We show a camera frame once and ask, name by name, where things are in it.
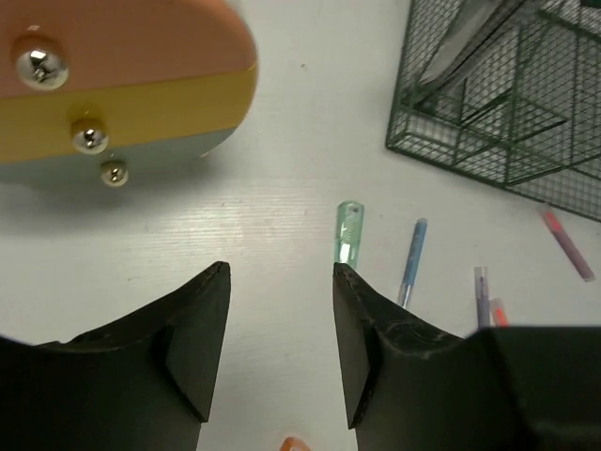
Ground green transparent correction tape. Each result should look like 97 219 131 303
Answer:
334 200 364 270

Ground grey white manual booklet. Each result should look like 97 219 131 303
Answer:
417 1 541 101

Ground cream round drawer box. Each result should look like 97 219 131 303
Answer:
1 0 258 187

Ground green wire mesh organizer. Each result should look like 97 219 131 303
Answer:
386 1 600 220

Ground orange highlighter pen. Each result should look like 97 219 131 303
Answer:
489 298 509 327

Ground blue highlighter pen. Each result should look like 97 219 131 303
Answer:
397 218 428 308

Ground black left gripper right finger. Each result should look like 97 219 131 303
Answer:
332 263 600 451

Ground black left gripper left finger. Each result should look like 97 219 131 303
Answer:
1 262 231 450

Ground pink purple highlighter pen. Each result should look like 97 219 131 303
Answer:
539 204 595 282

